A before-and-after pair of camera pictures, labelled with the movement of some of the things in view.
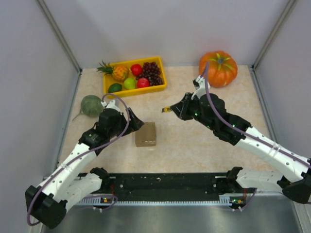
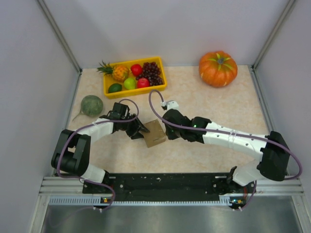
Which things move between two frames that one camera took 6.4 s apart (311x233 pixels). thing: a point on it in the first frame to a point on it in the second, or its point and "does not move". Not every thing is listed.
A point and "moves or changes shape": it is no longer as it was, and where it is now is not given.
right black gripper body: x=191 y=108 to x=172 y=134
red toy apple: x=143 y=82 does not move
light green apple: x=129 y=83 does not move
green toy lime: x=114 y=87 does not move
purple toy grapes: x=151 y=71 does not move
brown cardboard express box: x=146 y=135 moves or changes shape
